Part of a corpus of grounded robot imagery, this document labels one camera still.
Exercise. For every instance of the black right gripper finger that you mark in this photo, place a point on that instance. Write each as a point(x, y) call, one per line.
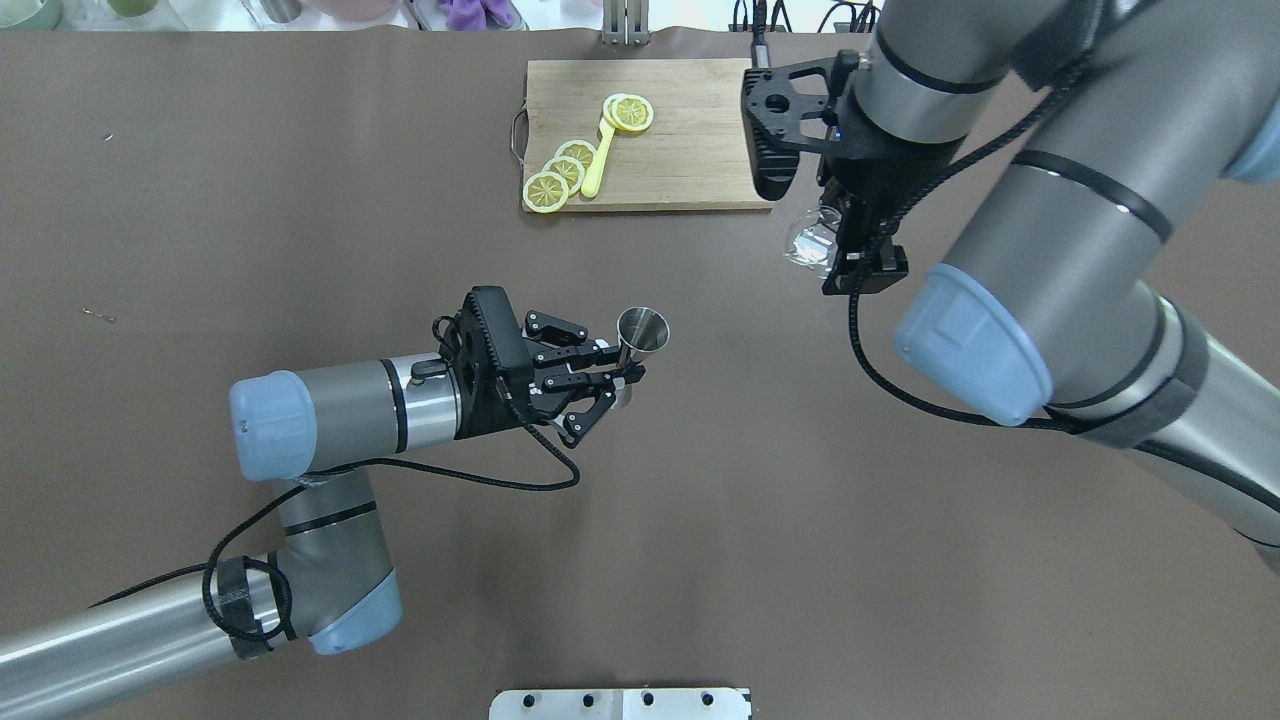
point(865, 261)

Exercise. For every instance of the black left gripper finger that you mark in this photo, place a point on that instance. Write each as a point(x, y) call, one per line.
point(556, 344)
point(573, 401)

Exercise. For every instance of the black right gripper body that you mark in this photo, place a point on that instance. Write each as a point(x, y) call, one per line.
point(882, 178)

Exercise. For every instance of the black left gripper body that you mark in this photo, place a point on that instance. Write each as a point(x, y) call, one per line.
point(492, 412)

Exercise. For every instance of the clear glass beaker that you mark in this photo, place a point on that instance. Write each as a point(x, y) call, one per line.
point(811, 240)

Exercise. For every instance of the steel jigger measuring cup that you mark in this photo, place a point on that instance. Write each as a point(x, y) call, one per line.
point(642, 332)

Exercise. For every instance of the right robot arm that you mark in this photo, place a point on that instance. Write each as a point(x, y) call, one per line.
point(1040, 304)

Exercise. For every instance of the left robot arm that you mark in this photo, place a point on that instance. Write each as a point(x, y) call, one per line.
point(313, 563)

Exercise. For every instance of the green cup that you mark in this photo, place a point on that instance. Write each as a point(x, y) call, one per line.
point(30, 15)

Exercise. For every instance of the lemon slice outer end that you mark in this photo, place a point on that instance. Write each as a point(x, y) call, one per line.
point(545, 192)

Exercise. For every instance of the lemon slice middle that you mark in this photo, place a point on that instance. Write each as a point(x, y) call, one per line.
point(571, 170)

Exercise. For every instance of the wooden cutting board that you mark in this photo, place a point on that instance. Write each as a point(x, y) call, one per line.
point(692, 158)

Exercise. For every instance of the lemon slice inner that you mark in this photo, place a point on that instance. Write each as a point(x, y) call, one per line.
point(580, 150)

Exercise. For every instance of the lemon slice on knife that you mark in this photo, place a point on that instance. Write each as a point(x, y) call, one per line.
point(628, 112)

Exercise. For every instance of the purple cloth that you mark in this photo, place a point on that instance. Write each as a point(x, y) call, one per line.
point(466, 15)

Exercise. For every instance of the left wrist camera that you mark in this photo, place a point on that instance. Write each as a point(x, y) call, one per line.
point(495, 345)

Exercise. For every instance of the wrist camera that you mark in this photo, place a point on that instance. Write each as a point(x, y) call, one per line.
point(775, 101)
point(495, 345)

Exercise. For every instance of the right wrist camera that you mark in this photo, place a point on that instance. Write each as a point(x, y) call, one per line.
point(775, 101)

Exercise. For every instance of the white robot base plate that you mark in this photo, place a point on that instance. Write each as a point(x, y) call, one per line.
point(623, 703)

